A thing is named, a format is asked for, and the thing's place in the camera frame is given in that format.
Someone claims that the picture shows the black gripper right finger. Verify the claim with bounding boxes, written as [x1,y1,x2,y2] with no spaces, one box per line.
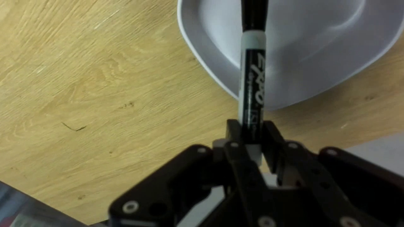
[262,121,404,227]

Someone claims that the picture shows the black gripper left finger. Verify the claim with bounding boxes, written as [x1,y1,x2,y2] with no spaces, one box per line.
[109,119,266,227]

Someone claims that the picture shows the black white Expo marker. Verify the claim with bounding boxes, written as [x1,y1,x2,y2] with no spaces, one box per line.
[239,0,269,143]

